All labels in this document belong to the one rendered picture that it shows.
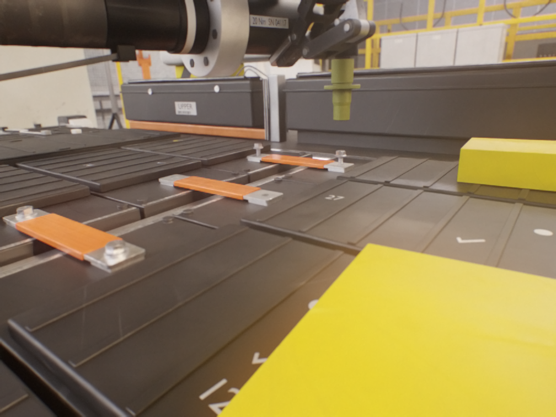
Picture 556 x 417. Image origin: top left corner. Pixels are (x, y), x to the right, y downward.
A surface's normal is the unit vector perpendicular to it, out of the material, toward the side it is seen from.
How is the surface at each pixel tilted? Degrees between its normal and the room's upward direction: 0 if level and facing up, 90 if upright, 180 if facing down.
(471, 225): 0
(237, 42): 116
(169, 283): 0
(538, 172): 90
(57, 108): 90
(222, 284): 0
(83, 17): 109
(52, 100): 90
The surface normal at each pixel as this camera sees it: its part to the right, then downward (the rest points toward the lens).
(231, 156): 0.80, 0.15
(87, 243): -0.03, -0.96
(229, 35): 0.59, 0.51
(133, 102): -0.59, 0.25
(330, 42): -0.79, 0.21
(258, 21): 0.62, 0.22
